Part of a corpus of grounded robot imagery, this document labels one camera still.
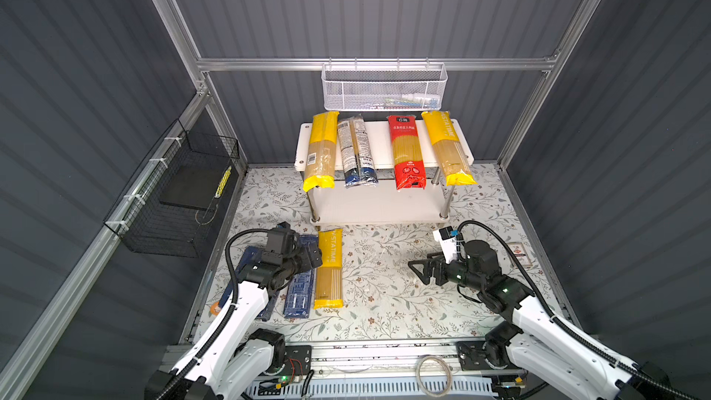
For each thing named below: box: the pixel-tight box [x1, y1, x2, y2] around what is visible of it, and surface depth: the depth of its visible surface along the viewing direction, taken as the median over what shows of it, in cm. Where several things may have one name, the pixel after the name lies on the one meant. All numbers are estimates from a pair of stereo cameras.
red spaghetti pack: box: [386, 114, 426, 191], surface depth 74 cm
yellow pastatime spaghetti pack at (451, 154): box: [421, 111, 478, 187], surface depth 75 cm
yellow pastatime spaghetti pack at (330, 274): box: [313, 228, 344, 311], surface depth 89 cm
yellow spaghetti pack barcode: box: [303, 111, 340, 193], surface depth 74 cm
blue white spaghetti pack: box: [336, 114, 379, 188], surface depth 75 cm
